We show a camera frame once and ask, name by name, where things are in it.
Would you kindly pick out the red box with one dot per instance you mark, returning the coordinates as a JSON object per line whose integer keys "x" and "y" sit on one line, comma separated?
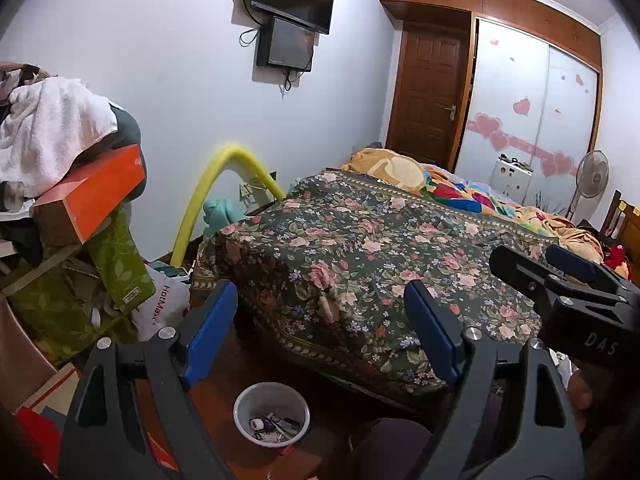
{"x": 40, "y": 435}

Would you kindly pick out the yellow foam tube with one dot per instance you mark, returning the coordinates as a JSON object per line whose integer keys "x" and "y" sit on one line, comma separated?
{"x": 200, "y": 195}

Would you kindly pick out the orange cartoon blanket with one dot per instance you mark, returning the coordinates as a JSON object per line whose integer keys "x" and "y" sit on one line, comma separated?
{"x": 390, "y": 165}

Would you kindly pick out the white sliding wardrobe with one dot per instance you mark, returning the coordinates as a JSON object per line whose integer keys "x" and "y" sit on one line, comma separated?
{"x": 505, "y": 85}

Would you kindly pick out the small white cabinet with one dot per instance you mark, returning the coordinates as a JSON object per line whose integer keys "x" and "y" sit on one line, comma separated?
{"x": 510, "y": 180}

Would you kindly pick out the white towel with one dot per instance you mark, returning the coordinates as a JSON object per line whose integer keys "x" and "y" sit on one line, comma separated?
{"x": 45, "y": 125}

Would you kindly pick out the white plastic bag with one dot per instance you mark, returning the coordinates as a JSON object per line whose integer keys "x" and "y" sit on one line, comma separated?
{"x": 160, "y": 305}

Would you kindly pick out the green leaf-print box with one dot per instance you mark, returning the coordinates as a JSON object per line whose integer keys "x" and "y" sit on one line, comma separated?
{"x": 120, "y": 260}

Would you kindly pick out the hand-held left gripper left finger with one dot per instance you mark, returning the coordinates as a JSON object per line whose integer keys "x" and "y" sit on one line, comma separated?
{"x": 210, "y": 325}

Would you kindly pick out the person's right hand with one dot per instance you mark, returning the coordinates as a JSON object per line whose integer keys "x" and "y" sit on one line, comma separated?
{"x": 577, "y": 392}

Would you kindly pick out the wooden headboard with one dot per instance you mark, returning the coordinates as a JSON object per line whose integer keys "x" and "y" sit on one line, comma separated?
{"x": 627, "y": 210}

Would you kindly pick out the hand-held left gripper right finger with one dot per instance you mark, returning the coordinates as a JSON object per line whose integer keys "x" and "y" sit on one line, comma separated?
{"x": 430, "y": 325}

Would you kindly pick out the small black wall monitor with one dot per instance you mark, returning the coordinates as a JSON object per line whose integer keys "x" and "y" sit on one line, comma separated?
{"x": 287, "y": 45}

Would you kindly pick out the dark green cushion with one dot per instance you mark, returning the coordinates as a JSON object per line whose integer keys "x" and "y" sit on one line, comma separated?
{"x": 127, "y": 132}

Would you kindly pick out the white tape roll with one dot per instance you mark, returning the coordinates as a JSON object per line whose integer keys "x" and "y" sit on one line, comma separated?
{"x": 257, "y": 424}

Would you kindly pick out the floral blanket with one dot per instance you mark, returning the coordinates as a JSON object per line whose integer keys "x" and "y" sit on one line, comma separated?
{"x": 350, "y": 260}

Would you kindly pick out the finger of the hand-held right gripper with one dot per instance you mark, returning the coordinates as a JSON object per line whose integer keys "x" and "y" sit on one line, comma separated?
{"x": 525, "y": 272}
{"x": 575, "y": 262}

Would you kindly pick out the brown wooden door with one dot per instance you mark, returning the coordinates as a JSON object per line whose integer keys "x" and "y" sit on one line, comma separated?
{"x": 425, "y": 95}

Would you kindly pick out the standing fan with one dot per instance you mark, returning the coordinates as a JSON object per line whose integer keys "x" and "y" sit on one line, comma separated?
{"x": 592, "y": 175}

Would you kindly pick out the cardboard box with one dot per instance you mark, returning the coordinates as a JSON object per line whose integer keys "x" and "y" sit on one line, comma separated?
{"x": 25, "y": 355}

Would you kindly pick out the orange box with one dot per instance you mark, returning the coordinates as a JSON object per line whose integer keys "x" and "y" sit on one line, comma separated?
{"x": 100, "y": 185}

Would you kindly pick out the white trash bin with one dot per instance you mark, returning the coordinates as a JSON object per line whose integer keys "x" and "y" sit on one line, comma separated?
{"x": 245, "y": 410}

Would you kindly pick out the brown patterned cloth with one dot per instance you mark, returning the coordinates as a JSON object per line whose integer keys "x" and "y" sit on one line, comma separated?
{"x": 20, "y": 77}

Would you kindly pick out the red plush toy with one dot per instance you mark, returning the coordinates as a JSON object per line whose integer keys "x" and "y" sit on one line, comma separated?
{"x": 617, "y": 256}

